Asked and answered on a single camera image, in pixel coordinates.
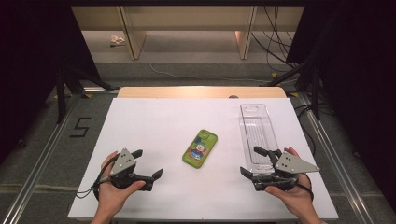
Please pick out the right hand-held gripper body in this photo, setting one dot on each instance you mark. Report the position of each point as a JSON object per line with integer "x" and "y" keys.
{"x": 292, "y": 165}

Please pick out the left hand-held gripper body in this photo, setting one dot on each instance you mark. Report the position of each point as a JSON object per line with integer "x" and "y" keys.
{"x": 123, "y": 162}

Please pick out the clear plastic tray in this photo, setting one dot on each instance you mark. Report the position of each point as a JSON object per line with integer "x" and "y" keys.
{"x": 258, "y": 130}

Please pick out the person's right hand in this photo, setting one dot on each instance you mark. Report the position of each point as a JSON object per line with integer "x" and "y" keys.
{"x": 295, "y": 197}

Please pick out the person's left hand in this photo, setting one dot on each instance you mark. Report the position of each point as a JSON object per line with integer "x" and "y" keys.
{"x": 113, "y": 197}

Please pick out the white board sheet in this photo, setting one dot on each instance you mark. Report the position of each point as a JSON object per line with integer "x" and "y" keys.
{"x": 174, "y": 193}

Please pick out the black metal stand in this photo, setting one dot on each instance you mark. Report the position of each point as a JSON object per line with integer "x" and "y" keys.
{"x": 316, "y": 93}
{"x": 60, "y": 93}

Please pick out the wooden table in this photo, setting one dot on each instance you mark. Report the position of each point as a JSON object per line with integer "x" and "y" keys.
{"x": 186, "y": 92}

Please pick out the black curtain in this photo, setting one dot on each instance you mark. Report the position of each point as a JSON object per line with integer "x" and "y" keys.
{"x": 361, "y": 77}
{"x": 28, "y": 62}

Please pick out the crumpled paper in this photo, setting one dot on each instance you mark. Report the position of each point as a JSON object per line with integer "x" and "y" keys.
{"x": 117, "y": 39}

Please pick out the light wooden shelf unit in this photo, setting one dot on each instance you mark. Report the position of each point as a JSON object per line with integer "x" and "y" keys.
{"x": 186, "y": 18}

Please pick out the metal floor rail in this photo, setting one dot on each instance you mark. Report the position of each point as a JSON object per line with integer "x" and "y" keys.
{"x": 37, "y": 174}
{"x": 339, "y": 174}

